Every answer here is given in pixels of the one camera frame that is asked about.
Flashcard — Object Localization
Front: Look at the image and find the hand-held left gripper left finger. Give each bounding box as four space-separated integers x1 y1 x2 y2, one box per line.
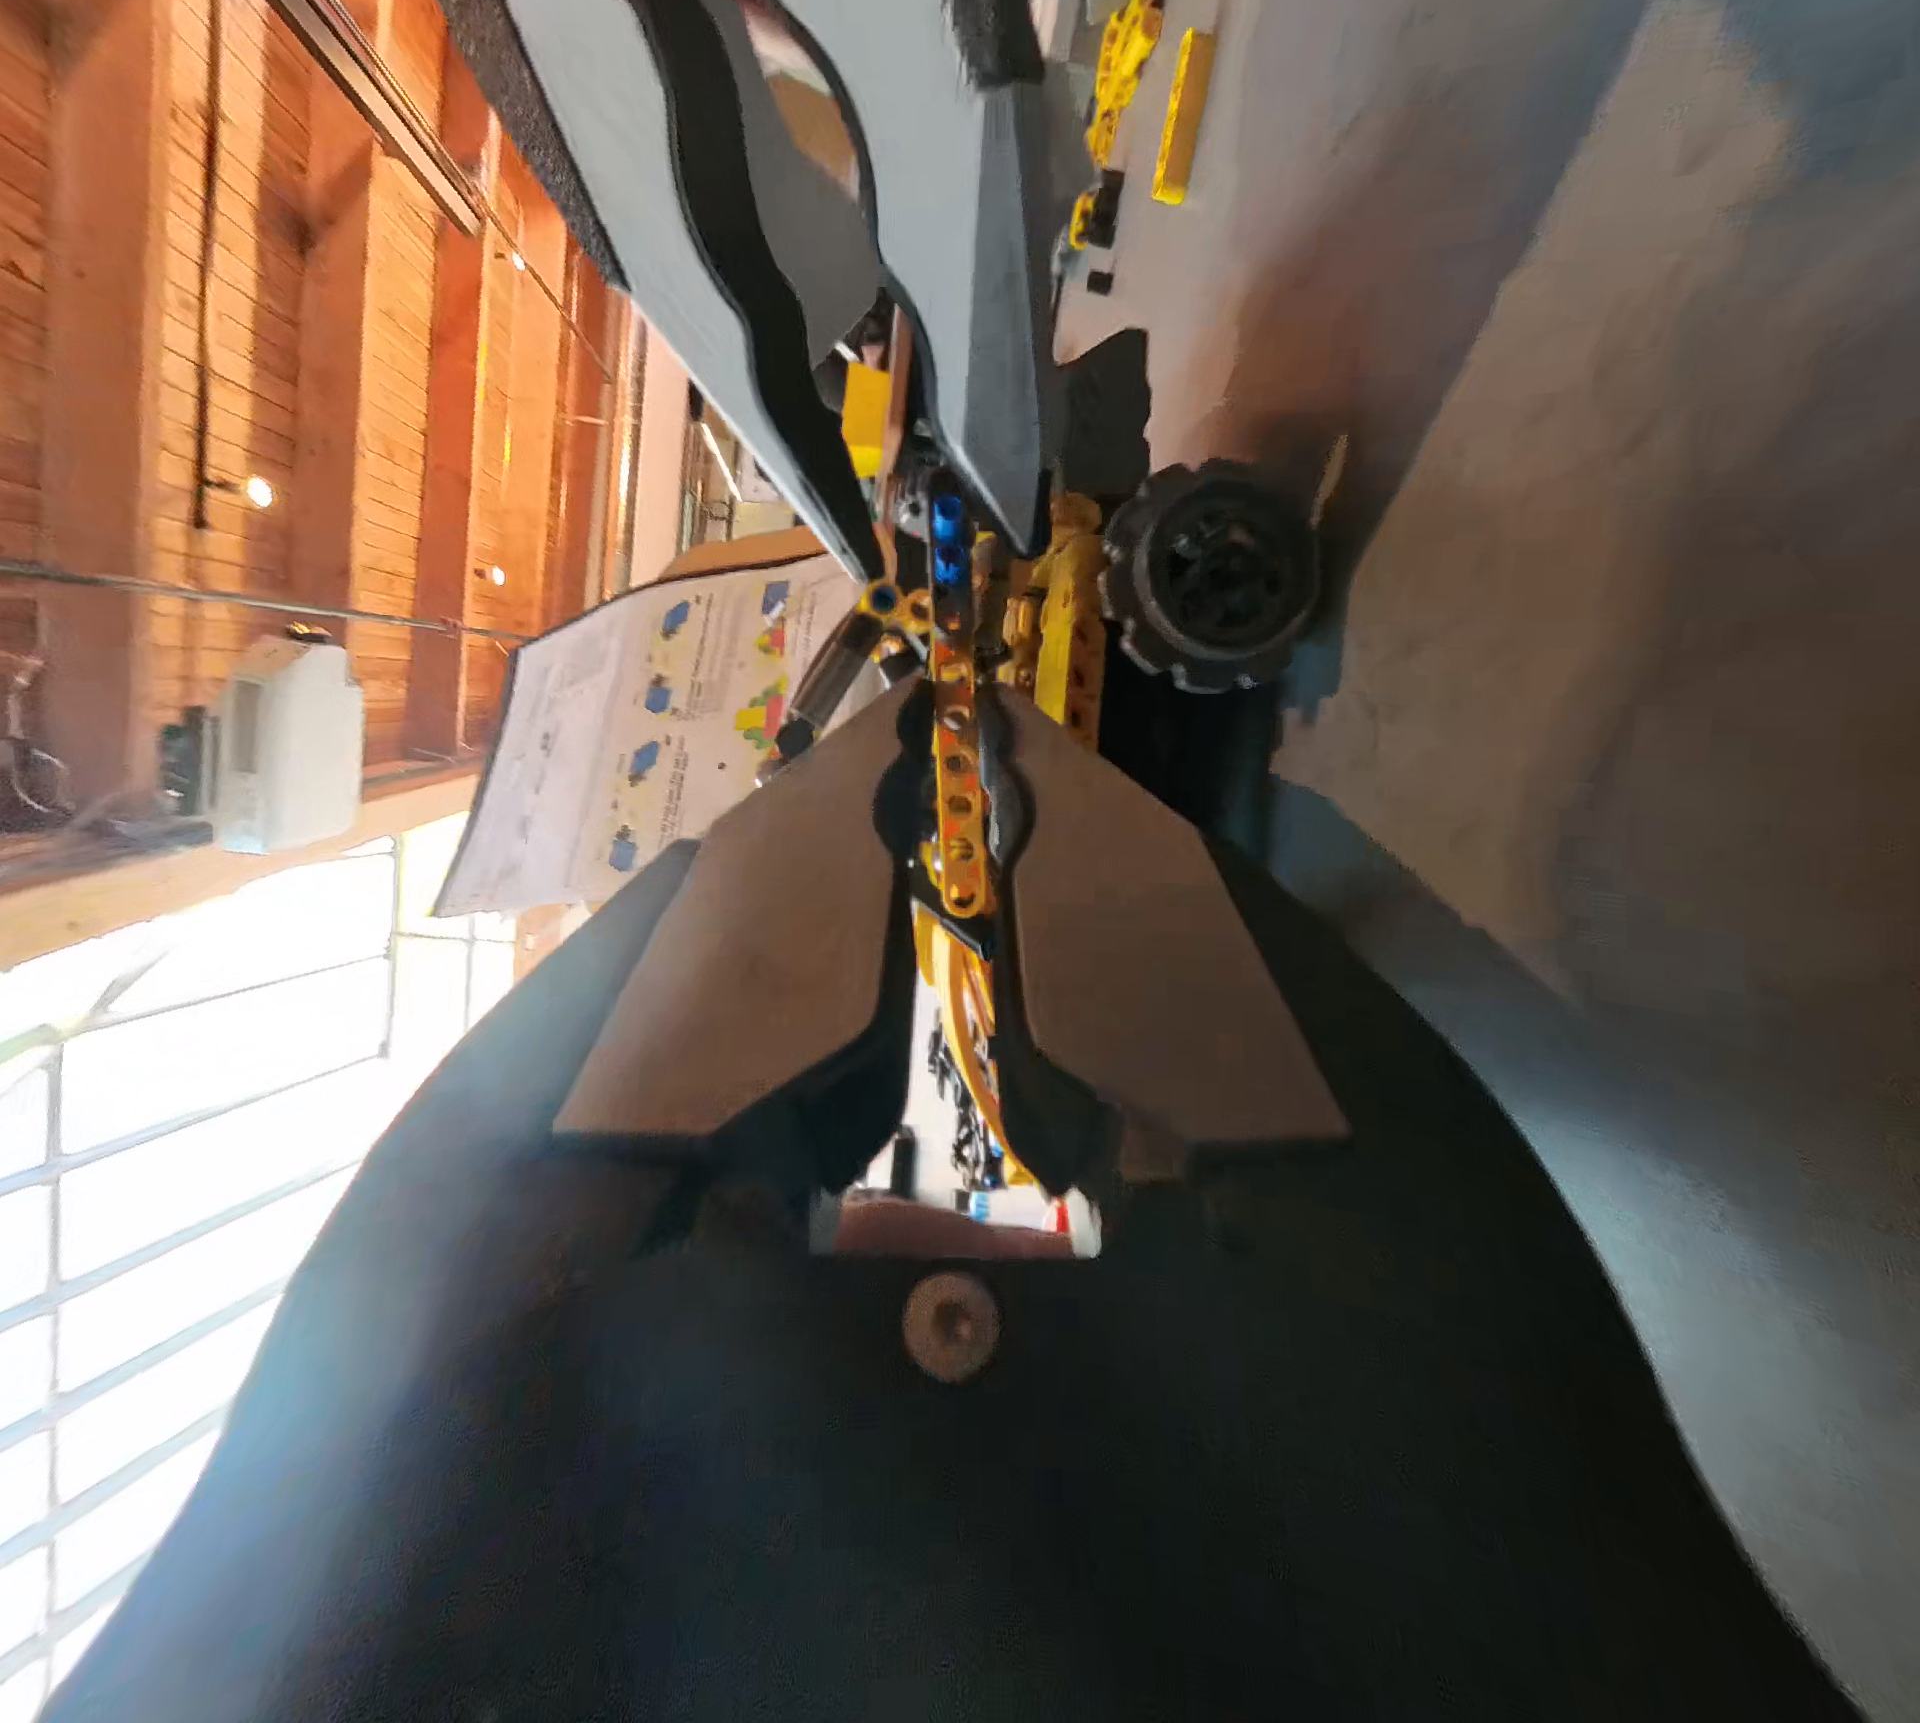
551 673 937 1255

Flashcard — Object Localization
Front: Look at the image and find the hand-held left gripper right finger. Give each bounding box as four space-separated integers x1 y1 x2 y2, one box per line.
980 676 1354 1252

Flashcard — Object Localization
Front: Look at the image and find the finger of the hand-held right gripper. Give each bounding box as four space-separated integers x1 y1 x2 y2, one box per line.
741 0 1056 555
499 0 889 583

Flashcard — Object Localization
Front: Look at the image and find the yellow and black beam assembly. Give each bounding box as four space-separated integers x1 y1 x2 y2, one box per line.
863 470 1004 922

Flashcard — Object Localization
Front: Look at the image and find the yellow grey toy vehicle model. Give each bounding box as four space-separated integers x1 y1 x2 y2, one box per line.
763 327 1330 1199

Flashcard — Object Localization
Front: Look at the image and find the grey desk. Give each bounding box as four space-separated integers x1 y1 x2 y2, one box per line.
1035 0 1920 1723

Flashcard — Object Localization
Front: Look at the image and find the printed instruction sheet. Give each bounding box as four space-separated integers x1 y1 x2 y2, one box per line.
433 554 865 916

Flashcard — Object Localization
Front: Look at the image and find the wooden sheet stand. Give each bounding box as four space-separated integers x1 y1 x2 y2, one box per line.
629 520 843 592

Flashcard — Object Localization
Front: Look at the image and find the bright window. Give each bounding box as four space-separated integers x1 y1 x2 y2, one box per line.
0 839 518 1723

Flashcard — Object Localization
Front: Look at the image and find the white wall device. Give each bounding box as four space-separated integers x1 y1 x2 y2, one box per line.
202 629 370 856

